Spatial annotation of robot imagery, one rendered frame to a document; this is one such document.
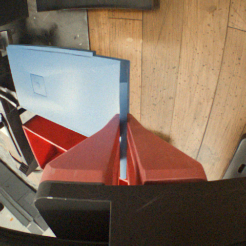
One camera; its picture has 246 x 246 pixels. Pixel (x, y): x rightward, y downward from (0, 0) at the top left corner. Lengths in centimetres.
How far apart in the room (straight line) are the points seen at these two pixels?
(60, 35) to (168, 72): 15
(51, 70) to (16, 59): 5
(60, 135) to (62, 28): 16
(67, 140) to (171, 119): 16
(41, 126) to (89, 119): 20
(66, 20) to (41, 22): 6
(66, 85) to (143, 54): 9
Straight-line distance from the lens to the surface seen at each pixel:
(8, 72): 32
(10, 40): 24
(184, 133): 24
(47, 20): 30
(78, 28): 26
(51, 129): 34
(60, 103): 18
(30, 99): 21
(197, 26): 19
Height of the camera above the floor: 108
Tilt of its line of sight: 42 degrees down
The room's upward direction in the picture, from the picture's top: 136 degrees counter-clockwise
